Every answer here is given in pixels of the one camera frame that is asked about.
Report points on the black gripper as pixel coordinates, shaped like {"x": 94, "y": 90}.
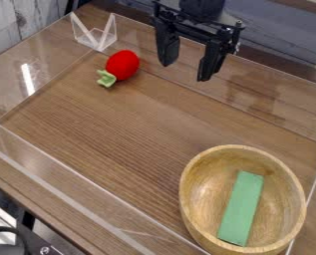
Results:
{"x": 203, "y": 21}

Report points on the red plush strawberry toy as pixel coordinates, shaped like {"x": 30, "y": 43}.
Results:
{"x": 121, "y": 67}

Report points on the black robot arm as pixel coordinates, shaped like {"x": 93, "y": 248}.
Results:
{"x": 200, "y": 20}

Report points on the wooden bowl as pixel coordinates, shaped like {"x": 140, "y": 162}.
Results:
{"x": 204, "y": 190}

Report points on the green rectangular block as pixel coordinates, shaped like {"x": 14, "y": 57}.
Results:
{"x": 240, "y": 210}

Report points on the clear acrylic corner bracket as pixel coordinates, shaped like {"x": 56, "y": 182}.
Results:
{"x": 96, "y": 38}

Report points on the clear acrylic tray wall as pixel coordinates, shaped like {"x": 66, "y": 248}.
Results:
{"x": 92, "y": 217}

